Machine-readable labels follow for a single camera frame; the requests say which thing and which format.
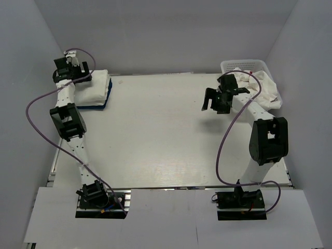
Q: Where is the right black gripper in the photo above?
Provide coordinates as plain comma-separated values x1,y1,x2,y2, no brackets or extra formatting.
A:
202,88,231,114

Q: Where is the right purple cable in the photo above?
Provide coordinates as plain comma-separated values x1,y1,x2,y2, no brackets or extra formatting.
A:
215,72,282,214

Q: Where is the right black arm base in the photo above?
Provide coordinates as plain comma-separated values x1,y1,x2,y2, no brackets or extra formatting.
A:
211,187,267,221

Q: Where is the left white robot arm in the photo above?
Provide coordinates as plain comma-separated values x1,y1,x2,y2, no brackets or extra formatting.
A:
50,55,110,208

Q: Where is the white plastic basket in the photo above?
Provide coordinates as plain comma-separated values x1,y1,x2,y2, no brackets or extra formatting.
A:
220,59,282,110

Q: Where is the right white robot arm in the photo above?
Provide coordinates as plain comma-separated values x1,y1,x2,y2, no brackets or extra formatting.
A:
202,71,288,207

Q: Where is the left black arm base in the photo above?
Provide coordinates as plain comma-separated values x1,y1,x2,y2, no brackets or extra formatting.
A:
75,191,127,219

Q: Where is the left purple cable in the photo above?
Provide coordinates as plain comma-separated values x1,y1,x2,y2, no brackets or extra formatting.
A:
25,47,128,217

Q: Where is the white red print t shirt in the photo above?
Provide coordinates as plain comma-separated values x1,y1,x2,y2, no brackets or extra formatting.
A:
228,68,282,111

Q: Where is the folded white t shirt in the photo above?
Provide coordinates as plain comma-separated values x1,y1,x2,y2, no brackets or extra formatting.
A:
74,85,107,106

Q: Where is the white robot print t shirt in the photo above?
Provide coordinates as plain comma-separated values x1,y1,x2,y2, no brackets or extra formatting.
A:
74,70,110,105

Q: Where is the purple cable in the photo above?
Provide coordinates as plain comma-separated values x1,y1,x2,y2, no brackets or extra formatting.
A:
215,72,282,214
25,47,128,217

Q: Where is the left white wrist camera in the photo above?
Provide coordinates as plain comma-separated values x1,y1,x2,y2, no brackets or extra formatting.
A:
64,50,79,66

